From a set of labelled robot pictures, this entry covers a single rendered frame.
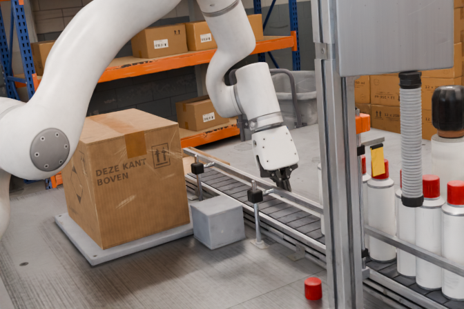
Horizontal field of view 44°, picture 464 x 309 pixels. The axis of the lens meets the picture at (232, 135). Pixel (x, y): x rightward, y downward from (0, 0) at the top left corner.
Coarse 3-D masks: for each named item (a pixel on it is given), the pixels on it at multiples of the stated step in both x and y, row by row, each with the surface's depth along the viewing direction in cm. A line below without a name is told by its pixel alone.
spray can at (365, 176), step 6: (366, 168) 115; (366, 174) 115; (366, 180) 114; (366, 186) 114; (366, 192) 115; (366, 198) 115; (366, 204) 115; (366, 210) 115; (366, 216) 116; (366, 222) 116; (366, 234) 117; (366, 240) 117; (366, 246) 117
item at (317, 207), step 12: (192, 156) 176; (204, 156) 170; (228, 168) 157; (276, 192) 137; (288, 192) 134; (300, 204) 129; (312, 204) 126; (372, 228) 111; (384, 240) 108; (396, 240) 105; (408, 252) 103; (420, 252) 100; (432, 252) 99; (444, 264) 96; (456, 264) 94
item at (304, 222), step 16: (192, 176) 180; (208, 176) 178; (224, 176) 176; (224, 192) 162; (240, 192) 161; (272, 208) 147; (288, 208) 146; (288, 224) 137; (304, 224) 136; (320, 224) 135; (320, 240) 127; (368, 256) 117; (384, 272) 110; (416, 288) 104; (448, 304) 98
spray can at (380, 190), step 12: (372, 180) 112; (384, 180) 111; (372, 192) 111; (384, 192) 110; (372, 204) 112; (384, 204) 111; (372, 216) 113; (384, 216) 112; (384, 228) 112; (372, 240) 114; (372, 252) 115; (384, 252) 113
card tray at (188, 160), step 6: (198, 150) 212; (186, 156) 218; (210, 156) 204; (186, 162) 211; (192, 162) 210; (204, 162) 209; (222, 162) 197; (228, 162) 194; (186, 168) 203; (204, 168) 201; (186, 174) 197
